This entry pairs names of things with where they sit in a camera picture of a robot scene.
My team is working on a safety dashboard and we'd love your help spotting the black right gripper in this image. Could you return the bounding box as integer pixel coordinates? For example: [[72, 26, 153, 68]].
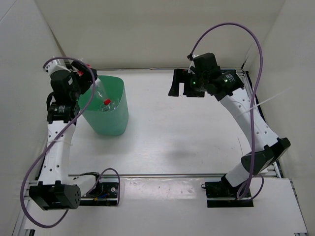
[[168, 69, 208, 98]]

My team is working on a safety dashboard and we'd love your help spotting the clear bottle red label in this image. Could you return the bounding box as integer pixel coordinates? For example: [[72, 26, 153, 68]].
[[88, 67, 109, 106]]

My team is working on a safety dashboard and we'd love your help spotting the clear Pepsi bottle black cap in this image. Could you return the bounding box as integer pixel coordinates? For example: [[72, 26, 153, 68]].
[[100, 99, 118, 112]]

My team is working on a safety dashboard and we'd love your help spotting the clear bottle blue cap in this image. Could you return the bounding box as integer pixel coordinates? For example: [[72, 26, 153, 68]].
[[110, 98, 120, 111]]

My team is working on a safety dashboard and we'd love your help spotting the clear bottle blue white label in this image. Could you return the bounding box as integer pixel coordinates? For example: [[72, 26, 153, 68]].
[[98, 103, 111, 112]]

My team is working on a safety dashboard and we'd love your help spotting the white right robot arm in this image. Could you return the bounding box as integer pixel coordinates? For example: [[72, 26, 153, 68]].
[[168, 53, 291, 197]]

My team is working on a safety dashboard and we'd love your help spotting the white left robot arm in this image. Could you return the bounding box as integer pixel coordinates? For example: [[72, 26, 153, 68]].
[[29, 59, 103, 210]]

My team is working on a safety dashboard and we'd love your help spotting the green plastic bin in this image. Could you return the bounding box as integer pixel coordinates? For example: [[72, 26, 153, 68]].
[[83, 76, 128, 136]]

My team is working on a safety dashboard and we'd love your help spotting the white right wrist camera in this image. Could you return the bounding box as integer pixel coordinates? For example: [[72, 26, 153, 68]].
[[188, 55, 201, 75]]

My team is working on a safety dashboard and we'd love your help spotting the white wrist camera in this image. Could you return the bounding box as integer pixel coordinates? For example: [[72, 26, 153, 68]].
[[44, 59, 68, 76], [188, 55, 201, 75]]

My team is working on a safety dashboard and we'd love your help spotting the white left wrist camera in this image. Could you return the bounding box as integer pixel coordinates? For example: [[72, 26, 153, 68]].
[[44, 59, 68, 76]]

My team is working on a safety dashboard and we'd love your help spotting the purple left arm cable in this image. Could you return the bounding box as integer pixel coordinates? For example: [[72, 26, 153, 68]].
[[20, 57, 121, 228]]

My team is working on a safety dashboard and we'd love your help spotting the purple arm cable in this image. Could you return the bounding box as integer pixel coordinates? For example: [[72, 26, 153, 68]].
[[187, 22, 265, 201], [20, 57, 121, 228]]

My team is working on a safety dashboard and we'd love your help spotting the aluminium table frame rail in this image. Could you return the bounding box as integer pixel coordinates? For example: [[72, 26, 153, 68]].
[[238, 69, 283, 178]]

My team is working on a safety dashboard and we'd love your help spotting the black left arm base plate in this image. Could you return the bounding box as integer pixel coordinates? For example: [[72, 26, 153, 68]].
[[80, 177, 120, 207]]

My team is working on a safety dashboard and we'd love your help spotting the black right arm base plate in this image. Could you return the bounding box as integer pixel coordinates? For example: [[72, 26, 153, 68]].
[[201, 181, 254, 208]]

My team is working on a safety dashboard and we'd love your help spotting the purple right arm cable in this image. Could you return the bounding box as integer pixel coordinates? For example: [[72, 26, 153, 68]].
[[187, 22, 265, 201]]

